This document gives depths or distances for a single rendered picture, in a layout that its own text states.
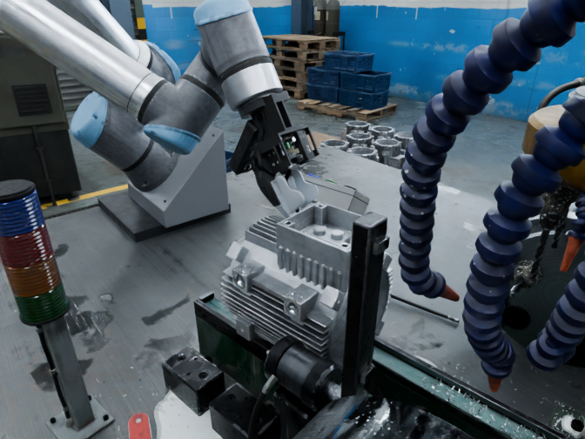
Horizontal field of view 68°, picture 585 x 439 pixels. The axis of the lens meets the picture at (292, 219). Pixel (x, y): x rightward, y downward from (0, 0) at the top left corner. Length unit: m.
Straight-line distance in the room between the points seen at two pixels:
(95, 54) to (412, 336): 0.79
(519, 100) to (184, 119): 6.08
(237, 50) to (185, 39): 7.14
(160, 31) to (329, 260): 7.20
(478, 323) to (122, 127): 1.15
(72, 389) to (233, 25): 0.60
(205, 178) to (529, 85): 5.65
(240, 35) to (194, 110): 0.16
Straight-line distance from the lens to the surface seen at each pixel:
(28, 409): 0.93
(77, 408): 0.82
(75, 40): 0.86
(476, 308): 0.28
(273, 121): 0.69
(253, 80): 0.69
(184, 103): 0.80
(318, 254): 0.58
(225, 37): 0.72
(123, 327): 1.03
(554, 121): 0.42
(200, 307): 0.83
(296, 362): 0.54
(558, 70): 6.46
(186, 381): 0.79
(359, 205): 0.91
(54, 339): 0.73
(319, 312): 0.59
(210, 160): 1.32
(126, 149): 1.34
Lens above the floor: 1.42
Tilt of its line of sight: 27 degrees down
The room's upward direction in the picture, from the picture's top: straight up
